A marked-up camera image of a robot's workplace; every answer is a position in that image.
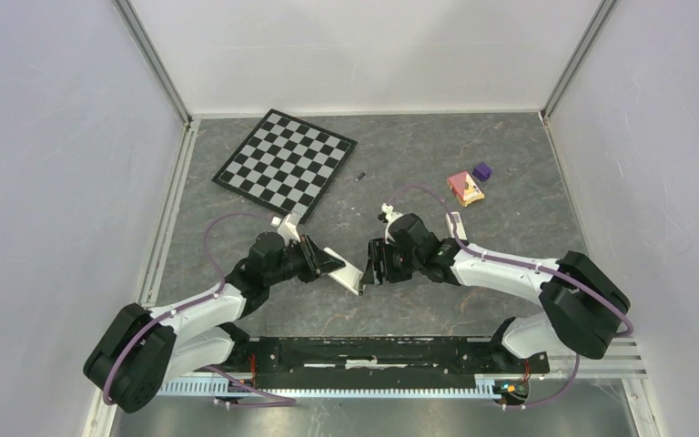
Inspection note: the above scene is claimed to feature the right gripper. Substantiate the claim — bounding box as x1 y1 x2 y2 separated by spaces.
360 237 422 285

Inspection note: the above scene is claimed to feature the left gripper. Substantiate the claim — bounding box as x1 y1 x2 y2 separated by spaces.
266 233 345 286

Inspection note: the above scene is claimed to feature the short white remote control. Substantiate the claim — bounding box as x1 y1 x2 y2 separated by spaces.
324 248 364 296

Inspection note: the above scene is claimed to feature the long white remote control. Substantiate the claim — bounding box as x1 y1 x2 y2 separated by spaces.
445 211 468 241

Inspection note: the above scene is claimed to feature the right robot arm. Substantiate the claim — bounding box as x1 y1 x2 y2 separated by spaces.
360 213 632 371

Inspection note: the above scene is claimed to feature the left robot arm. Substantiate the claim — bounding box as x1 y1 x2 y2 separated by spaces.
83 232 362 413

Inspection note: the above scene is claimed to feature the black and grey chessboard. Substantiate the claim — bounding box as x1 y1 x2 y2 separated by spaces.
212 109 358 224

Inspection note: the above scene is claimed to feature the red and yellow block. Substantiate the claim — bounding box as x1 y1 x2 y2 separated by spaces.
447 171 485 208

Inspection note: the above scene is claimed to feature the purple cube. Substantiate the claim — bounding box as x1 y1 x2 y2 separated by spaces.
471 162 492 182

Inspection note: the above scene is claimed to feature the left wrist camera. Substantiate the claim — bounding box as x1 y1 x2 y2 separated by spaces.
270 212 301 243

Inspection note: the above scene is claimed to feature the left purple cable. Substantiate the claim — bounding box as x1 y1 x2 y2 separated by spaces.
102 212 275 406

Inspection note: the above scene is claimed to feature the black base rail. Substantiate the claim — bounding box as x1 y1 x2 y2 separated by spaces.
218 336 551 389

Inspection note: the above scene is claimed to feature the white slotted cable duct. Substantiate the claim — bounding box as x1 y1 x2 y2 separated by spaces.
157 373 501 401

